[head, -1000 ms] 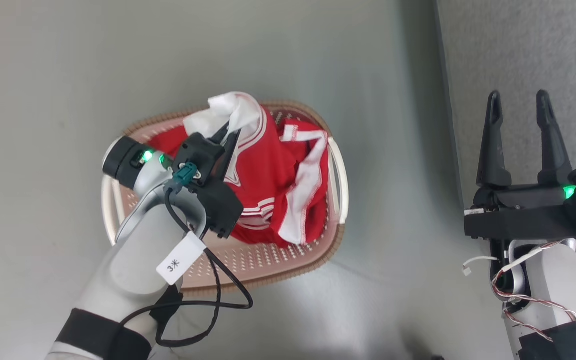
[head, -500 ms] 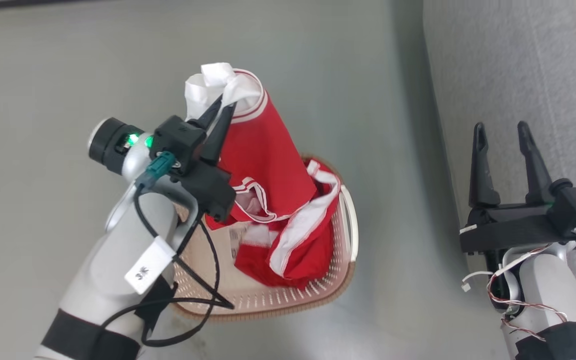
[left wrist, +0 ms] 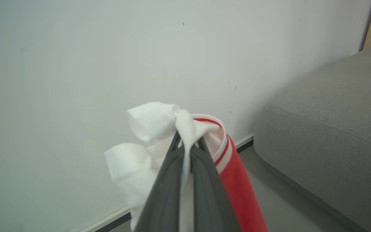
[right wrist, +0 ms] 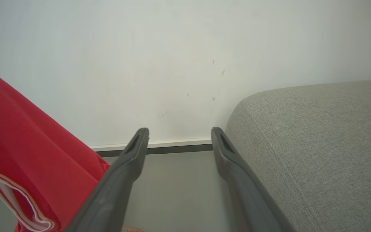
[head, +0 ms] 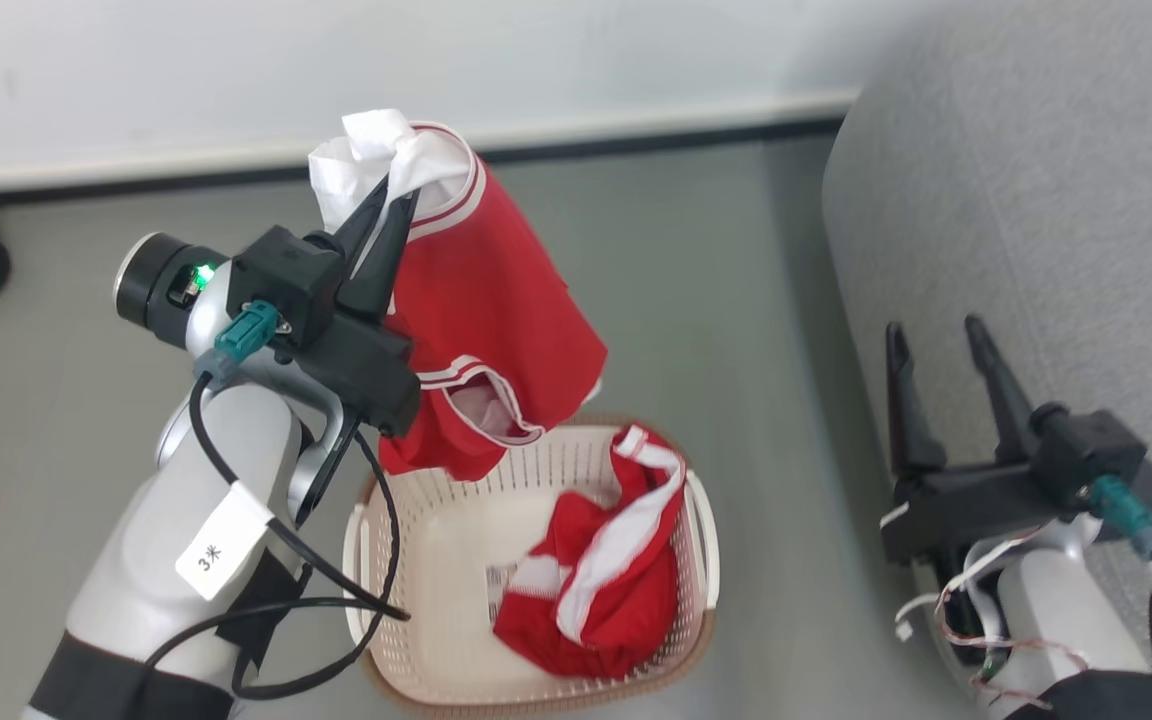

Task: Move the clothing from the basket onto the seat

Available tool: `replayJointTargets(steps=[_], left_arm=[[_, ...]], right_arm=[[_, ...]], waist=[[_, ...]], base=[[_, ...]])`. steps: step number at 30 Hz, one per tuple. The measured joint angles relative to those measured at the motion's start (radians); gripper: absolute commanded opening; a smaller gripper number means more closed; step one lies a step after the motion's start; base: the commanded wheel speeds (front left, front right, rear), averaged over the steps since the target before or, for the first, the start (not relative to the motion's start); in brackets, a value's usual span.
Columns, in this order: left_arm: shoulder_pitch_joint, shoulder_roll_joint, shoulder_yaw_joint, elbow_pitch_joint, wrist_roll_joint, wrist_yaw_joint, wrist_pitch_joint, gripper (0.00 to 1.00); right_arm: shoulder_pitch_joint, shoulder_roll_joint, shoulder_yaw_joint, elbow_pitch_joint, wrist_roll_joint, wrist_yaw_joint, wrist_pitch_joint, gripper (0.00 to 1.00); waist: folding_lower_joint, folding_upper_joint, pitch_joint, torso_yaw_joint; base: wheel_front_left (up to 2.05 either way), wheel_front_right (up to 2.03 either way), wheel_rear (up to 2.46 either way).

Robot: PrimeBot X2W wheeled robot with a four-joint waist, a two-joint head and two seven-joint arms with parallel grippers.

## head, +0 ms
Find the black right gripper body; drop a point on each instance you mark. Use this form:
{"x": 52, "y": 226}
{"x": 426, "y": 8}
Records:
{"x": 966, "y": 505}

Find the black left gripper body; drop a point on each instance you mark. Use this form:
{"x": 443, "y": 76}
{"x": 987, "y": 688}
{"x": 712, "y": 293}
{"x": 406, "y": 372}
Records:
{"x": 366, "y": 365}

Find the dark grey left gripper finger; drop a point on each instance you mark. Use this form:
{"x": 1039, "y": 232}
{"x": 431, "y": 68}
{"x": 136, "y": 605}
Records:
{"x": 361, "y": 225}
{"x": 386, "y": 265}

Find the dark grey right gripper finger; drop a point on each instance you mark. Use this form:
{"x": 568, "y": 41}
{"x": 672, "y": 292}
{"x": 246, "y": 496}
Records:
{"x": 914, "y": 420}
{"x": 1008, "y": 410}

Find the red white-trimmed jersey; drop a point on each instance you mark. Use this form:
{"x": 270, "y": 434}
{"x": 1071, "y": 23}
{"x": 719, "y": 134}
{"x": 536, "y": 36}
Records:
{"x": 496, "y": 310}

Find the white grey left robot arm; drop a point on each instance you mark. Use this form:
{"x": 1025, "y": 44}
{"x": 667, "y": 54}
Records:
{"x": 186, "y": 520}

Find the cream plastic laundry basket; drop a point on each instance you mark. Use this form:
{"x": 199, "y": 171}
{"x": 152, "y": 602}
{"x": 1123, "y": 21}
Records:
{"x": 446, "y": 590}

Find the white partition board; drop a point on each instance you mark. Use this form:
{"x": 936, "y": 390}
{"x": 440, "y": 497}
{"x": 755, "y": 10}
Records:
{"x": 336, "y": 60}

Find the grey fabric sofa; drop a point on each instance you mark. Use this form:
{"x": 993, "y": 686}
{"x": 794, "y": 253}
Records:
{"x": 1056, "y": 200}

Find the red white-striped shorts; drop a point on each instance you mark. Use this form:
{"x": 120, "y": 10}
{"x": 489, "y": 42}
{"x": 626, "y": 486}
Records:
{"x": 616, "y": 590}

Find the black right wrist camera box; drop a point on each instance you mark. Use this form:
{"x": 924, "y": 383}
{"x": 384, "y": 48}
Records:
{"x": 1091, "y": 450}

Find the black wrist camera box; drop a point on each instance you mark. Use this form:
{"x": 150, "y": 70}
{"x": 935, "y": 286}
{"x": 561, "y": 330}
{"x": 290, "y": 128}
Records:
{"x": 1091, "y": 450}
{"x": 281, "y": 275}

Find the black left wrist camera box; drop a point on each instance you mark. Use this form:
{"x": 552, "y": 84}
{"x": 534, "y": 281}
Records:
{"x": 281, "y": 275}

